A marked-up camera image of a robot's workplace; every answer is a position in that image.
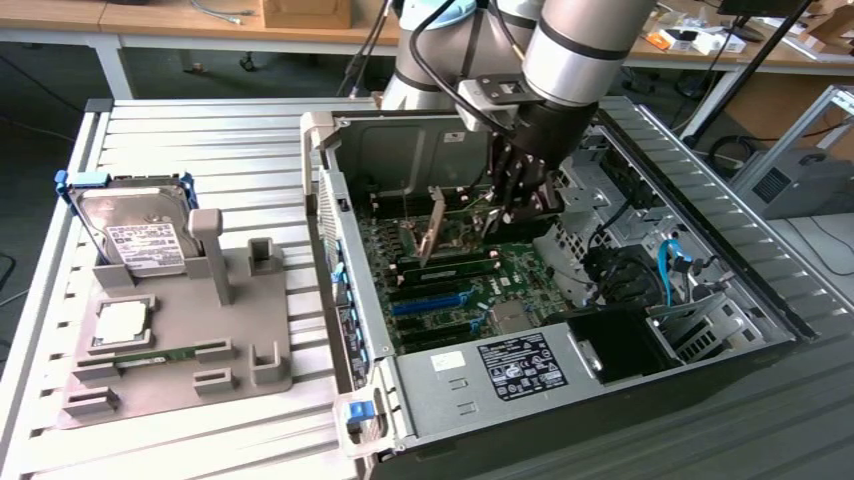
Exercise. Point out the white case sticker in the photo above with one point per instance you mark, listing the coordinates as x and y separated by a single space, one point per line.
453 137

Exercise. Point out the black monitor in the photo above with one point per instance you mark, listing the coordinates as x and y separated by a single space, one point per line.
741 30

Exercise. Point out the grey machine box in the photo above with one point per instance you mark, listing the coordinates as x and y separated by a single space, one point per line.
801 190

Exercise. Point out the graphics card with metal bracket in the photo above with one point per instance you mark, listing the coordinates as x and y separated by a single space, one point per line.
434 225

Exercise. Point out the wooden desk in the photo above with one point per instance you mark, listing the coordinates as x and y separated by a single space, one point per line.
824 67
167 20

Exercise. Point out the brown wooden box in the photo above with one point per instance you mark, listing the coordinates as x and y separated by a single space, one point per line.
307 12

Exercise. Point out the black expansion slot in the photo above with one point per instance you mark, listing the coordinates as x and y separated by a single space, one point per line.
425 293
434 330
441 342

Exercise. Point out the grey power supply unit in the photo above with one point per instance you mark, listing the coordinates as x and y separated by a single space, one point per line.
461 400

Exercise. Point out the orange white small box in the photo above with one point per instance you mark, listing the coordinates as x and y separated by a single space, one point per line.
664 40

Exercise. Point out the silver CPU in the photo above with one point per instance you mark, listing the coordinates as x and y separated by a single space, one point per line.
121 322

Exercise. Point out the black plastic shroud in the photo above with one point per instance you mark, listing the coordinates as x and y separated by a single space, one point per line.
621 345

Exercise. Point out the open black PC case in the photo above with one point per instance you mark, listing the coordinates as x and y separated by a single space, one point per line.
401 155

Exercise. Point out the black stand pole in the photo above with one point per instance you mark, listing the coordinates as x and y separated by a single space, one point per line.
777 37

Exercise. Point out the dark green RAM stick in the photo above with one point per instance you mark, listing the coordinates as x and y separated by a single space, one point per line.
447 275

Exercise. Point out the hard disk with blue caddy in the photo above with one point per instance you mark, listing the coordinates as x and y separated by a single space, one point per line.
141 235

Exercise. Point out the green motherboard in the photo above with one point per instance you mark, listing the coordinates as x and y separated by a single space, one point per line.
514 275

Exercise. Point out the thin metal locking lever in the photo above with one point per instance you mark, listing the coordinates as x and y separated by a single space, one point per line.
405 200

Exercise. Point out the green RAM stick with label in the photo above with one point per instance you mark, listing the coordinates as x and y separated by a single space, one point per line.
154 358

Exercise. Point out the slotted metal disk bay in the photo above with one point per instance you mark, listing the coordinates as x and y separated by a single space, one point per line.
701 340

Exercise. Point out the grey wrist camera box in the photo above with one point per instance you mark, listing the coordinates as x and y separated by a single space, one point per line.
494 100

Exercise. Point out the metal disk bay cage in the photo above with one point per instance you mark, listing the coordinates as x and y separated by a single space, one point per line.
588 210

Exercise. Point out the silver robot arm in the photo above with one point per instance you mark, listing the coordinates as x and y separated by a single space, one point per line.
581 60

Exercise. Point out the aluminium profile frame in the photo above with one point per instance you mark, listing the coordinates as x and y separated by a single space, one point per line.
812 117

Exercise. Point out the blue case latch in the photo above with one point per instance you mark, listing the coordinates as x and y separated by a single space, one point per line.
357 411

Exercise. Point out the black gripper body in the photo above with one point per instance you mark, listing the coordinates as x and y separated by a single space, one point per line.
554 132

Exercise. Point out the brown cardboard box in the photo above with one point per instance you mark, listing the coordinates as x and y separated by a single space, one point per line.
837 30

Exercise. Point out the grey plastic parts rack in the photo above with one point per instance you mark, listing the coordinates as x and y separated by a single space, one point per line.
174 360

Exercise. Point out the silver chipset heatsink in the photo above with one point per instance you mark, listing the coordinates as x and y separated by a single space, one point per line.
510 317

